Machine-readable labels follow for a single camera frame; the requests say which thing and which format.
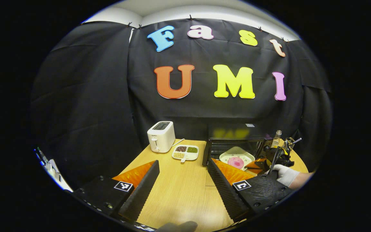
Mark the square cream plate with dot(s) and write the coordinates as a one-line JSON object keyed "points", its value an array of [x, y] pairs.
{"points": [[233, 152]]}

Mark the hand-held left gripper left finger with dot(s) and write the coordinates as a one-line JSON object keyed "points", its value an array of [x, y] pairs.
{"points": [[140, 193]]}

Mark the black backdrop cloth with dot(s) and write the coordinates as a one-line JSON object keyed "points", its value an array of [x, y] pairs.
{"points": [[108, 96]]}

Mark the clear glass bottle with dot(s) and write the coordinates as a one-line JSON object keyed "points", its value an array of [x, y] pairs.
{"points": [[276, 140]]}

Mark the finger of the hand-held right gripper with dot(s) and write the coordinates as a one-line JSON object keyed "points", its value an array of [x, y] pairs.
{"points": [[256, 164]]}

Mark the white divided dish with grains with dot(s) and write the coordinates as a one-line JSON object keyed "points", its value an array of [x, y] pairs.
{"points": [[185, 154]]}

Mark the pink round food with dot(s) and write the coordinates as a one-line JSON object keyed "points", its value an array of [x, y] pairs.
{"points": [[236, 162]]}

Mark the white toaster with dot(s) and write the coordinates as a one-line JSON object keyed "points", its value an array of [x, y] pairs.
{"points": [[159, 137]]}

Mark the metal spoon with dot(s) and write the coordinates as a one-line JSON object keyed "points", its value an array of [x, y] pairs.
{"points": [[296, 140]]}

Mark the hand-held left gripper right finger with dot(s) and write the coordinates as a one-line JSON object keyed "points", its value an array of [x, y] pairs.
{"points": [[225, 193]]}

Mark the black electric oven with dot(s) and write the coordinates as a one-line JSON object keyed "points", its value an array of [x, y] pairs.
{"points": [[233, 130]]}

